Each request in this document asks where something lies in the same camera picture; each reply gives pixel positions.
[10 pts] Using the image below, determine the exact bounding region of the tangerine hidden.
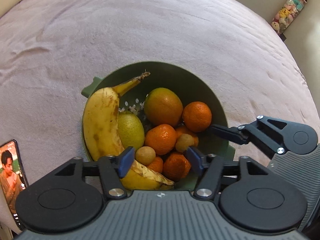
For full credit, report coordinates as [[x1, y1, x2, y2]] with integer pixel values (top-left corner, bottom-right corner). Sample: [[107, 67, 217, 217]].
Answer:
[[163, 152, 191, 181]]

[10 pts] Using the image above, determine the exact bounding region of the small tangerine bottom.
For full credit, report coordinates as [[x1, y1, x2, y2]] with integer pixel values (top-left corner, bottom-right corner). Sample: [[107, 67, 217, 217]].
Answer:
[[147, 156, 163, 173]]

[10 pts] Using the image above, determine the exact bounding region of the green colander bowl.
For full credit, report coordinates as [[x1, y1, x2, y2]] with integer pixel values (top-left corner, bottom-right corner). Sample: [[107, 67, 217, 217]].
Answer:
[[81, 62, 233, 190]]

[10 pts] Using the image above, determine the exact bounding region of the plush toy hanging organizer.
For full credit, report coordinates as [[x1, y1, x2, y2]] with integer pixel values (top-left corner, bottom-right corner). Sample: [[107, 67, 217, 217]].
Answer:
[[271, 0, 308, 36]]

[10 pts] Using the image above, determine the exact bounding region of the smartphone with lit screen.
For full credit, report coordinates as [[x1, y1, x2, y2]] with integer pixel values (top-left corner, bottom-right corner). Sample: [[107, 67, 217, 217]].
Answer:
[[1, 139, 28, 230]]

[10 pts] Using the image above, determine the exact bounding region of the green yellow pear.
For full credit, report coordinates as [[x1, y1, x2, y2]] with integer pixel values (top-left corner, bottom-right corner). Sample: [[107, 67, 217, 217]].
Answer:
[[118, 113, 145, 151]]

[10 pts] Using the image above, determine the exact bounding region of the pink bed blanket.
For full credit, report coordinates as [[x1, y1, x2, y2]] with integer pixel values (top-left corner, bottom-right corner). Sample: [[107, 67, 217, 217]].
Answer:
[[1, 0, 319, 183]]

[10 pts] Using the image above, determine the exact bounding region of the yellow banana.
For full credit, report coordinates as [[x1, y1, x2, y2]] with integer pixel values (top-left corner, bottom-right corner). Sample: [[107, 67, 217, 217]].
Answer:
[[82, 72, 174, 190]]

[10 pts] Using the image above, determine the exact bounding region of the large orange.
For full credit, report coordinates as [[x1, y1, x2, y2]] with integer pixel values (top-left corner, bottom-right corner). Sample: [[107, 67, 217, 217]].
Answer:
[[144, 87, 183, 127]]

